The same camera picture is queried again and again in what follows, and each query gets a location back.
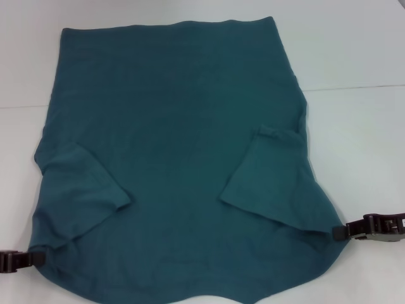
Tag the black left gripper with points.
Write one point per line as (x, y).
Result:
(11, 261)

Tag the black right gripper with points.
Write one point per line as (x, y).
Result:
(379, 228)

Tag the teal blue t-shirt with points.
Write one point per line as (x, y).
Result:
(177, 126)

